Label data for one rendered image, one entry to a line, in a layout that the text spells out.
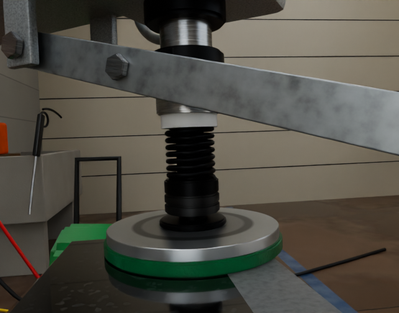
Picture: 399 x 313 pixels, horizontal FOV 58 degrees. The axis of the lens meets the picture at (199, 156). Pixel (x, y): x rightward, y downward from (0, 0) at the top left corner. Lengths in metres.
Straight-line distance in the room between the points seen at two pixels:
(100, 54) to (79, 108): 4.42
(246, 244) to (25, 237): 2.60
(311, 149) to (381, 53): 1.70
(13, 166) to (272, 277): 2.45
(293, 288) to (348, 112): 0.16
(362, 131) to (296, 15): 5.12
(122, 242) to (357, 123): 0.26
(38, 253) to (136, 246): 2.54
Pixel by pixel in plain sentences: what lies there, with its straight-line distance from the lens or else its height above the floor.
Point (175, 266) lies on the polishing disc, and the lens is 0.36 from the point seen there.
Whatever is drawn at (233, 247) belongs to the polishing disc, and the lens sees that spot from 0.37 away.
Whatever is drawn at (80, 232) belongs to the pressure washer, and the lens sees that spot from 1.60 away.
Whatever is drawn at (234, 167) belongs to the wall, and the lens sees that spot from 4.92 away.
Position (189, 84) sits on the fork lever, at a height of 0.99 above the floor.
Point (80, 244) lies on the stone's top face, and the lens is 0.52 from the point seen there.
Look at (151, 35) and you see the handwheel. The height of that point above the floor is 1.12.
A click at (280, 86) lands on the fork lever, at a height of 0.98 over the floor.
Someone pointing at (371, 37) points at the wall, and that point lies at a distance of 5.86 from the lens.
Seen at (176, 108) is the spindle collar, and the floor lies 0.97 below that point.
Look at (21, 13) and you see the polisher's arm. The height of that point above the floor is 1.10.
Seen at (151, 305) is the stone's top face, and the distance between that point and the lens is 0.32.
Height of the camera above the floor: 0.94
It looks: 3 degrees down
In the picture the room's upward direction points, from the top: 2 degrees counter-clockwise
